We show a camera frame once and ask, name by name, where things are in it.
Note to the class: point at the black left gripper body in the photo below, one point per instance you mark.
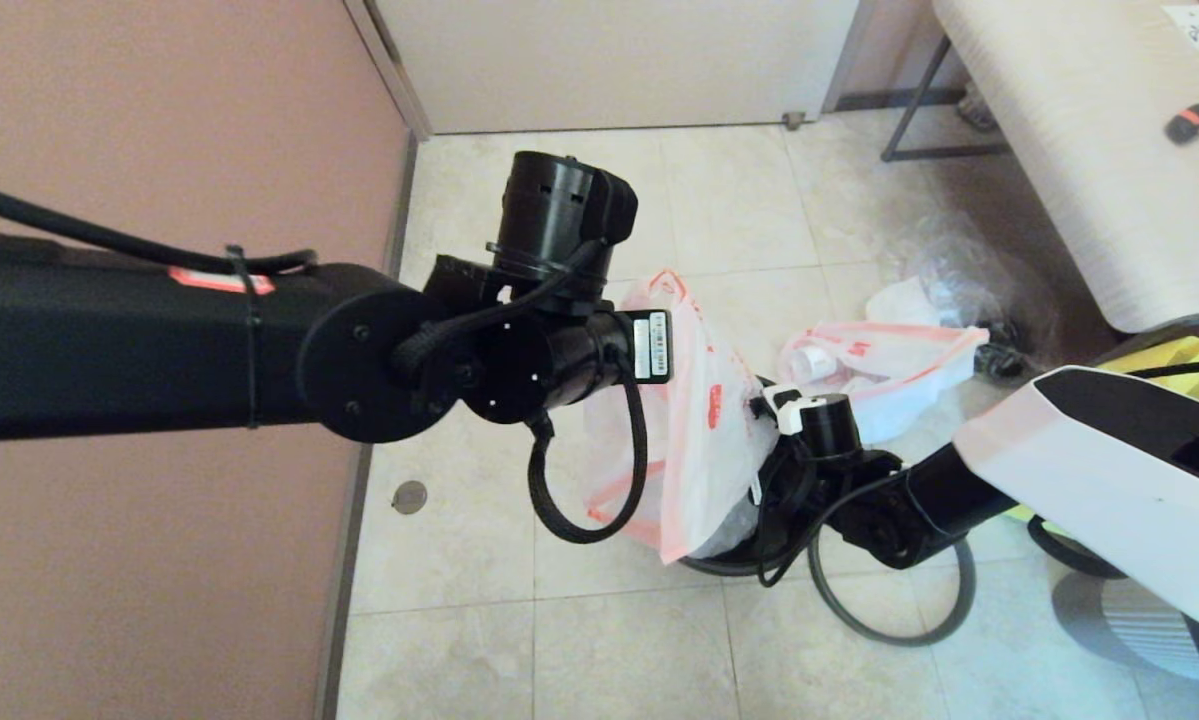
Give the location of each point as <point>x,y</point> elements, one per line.
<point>599,355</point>

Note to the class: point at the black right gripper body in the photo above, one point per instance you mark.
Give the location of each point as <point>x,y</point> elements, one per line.
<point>829,500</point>

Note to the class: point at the white red bag with rubbish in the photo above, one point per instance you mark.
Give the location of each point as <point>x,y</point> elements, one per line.
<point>899,400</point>

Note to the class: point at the white bag with red print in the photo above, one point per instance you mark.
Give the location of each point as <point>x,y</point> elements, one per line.
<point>699,450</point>

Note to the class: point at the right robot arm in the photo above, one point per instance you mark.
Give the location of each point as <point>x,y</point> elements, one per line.
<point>1109,470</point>

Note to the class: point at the black round trash bin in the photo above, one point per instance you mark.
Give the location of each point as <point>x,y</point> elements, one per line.
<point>719,566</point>

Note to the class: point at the clear crumpled plastic bag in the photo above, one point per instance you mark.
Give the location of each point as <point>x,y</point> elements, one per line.
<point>959,270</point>

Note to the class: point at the white paper cup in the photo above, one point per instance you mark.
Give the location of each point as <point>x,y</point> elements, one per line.
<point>814,365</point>

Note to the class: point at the black tangled item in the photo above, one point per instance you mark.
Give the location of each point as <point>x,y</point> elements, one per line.
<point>1004,355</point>

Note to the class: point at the round metal floor drain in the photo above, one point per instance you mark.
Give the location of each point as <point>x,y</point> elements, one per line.
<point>409,496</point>

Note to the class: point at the white door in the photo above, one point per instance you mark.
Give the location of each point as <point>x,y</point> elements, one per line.
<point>609,60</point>

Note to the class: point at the metal door stop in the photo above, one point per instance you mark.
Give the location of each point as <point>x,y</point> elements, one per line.
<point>792,121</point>

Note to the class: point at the grey ribbed rounded object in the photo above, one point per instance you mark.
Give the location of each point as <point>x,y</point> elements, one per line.
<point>1129,620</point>

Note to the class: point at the grey shoe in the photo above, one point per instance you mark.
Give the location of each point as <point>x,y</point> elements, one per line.
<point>979,108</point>

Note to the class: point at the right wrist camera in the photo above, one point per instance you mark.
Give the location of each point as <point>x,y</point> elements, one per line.
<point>814,415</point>

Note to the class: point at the wood grain table black frame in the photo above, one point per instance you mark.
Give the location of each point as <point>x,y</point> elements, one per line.
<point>1089,150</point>

